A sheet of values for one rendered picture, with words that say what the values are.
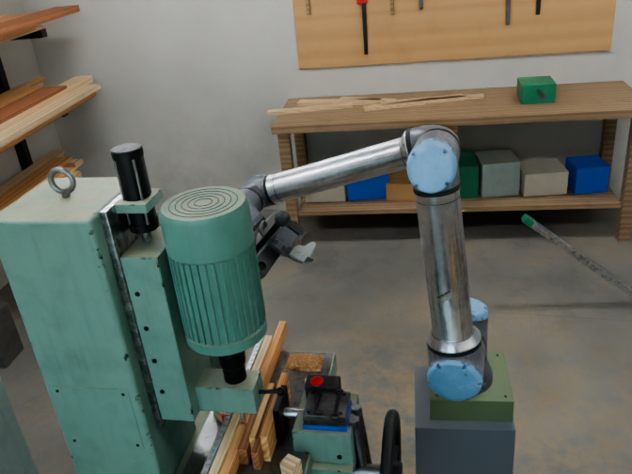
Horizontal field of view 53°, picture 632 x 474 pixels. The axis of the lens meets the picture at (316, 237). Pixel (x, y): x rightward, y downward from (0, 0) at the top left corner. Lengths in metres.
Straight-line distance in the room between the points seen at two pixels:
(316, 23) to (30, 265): 3.33
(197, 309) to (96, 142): 3.93
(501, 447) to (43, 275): 1.43
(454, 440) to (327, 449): 0.69
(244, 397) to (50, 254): 0.51
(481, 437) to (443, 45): 2.90
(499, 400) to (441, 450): 0.25
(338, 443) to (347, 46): 3.30
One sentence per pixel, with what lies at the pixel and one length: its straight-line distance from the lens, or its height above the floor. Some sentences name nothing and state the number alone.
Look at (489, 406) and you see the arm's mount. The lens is 2.07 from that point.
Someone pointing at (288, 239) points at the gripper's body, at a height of 1.26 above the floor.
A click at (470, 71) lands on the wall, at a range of 4.48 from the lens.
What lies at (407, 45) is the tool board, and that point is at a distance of 4.40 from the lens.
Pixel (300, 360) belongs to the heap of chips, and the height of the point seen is 0.92.
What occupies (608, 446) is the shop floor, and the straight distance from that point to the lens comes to 2.91.
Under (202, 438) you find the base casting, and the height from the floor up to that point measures 0.80.
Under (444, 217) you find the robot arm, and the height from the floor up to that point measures 1.29.
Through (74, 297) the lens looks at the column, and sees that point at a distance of 1.36.
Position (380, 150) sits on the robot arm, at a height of 1.41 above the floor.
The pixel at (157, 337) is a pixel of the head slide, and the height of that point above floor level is 1.23.
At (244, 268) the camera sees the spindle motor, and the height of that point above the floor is 1.38.
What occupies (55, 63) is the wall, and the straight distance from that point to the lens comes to 5.09.
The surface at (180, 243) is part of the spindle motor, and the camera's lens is 1.22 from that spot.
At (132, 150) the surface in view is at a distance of 1.26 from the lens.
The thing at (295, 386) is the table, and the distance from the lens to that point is 1.70.
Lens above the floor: 1.99
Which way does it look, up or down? 27 degrees down
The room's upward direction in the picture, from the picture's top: 6 degrees counter-clockwise
